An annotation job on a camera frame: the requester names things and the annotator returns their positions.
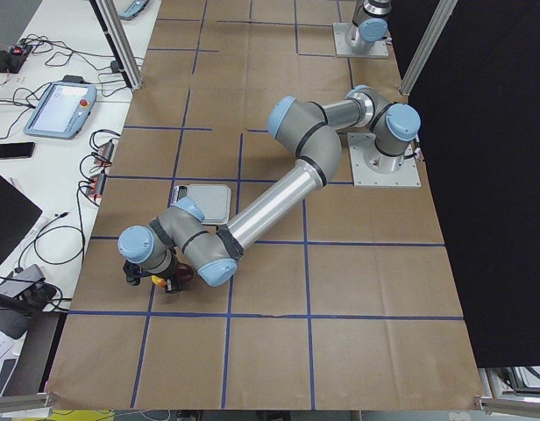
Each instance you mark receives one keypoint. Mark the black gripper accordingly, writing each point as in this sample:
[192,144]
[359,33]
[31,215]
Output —
[170,281]

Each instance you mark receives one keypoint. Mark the yellow red mango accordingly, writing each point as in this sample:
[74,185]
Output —
[158,281]

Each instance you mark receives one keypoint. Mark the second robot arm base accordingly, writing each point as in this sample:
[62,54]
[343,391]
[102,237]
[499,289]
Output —
[370,17]

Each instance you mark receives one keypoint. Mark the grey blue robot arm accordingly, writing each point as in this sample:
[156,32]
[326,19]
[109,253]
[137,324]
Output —
[176,245]

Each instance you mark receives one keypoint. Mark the dark red round object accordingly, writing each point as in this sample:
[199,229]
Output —
[184,273]

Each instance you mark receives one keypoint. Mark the silver kitchen scale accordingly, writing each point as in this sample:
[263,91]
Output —
[209,203]

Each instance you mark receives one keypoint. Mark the grey usb hub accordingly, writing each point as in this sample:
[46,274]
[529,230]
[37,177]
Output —
[16,284]

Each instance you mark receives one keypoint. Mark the black laptop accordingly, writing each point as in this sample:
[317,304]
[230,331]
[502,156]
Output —
[18,215]

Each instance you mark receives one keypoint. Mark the black smartphone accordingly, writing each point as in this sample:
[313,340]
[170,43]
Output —
[19,150]

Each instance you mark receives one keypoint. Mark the blue teach pendant tablet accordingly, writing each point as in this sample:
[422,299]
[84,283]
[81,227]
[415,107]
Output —
[62,110]

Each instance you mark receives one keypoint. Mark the brown paper table cover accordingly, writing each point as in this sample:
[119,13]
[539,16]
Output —
[348,303]

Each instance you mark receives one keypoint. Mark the black electronics box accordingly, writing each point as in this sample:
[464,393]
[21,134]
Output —
[12,60]

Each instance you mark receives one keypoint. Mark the silver rear mounting plate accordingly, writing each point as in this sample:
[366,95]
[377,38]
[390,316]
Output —
[348,43]

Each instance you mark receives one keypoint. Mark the black curtain panel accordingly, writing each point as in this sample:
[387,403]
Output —
[479,100]

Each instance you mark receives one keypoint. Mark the aluminium rail bottom left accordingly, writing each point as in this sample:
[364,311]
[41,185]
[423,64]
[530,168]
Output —
[25,402]

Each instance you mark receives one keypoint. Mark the aluminium frame post left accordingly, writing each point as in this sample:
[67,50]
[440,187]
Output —
[111,25]

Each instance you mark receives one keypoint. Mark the aluminium frame post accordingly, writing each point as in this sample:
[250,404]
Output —
[433,31]
[111,25]

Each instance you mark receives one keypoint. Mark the aluminium frame post right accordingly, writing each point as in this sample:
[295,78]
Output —
[433,31]

